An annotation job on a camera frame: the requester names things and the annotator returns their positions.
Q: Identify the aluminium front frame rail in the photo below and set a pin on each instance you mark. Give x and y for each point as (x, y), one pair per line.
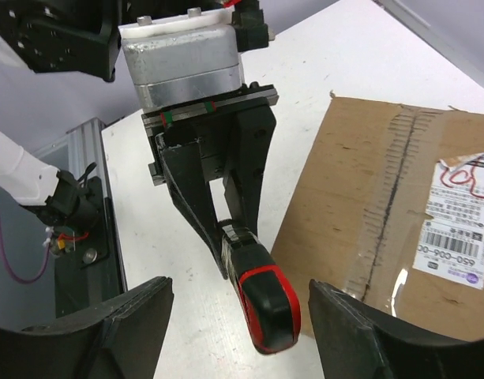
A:
(80, 151)

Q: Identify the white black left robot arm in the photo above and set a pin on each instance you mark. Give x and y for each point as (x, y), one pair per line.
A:
(83, 36)

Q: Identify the brown cardboard express box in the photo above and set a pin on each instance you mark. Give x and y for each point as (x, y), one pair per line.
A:
(389, 209)

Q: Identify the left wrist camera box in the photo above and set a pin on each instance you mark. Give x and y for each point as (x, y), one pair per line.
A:
(181, 59)

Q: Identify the red black utility knife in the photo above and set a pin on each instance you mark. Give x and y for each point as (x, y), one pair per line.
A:
(268, 300)

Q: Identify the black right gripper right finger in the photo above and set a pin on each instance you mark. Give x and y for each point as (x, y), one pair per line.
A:
(355, 340)

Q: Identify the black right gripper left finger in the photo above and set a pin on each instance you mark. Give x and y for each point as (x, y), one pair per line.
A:
(119, 338)

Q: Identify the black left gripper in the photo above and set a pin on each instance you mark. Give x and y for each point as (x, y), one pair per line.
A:
(209, 124)

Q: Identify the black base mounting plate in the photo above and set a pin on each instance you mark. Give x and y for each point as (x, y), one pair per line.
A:
(90, 271)

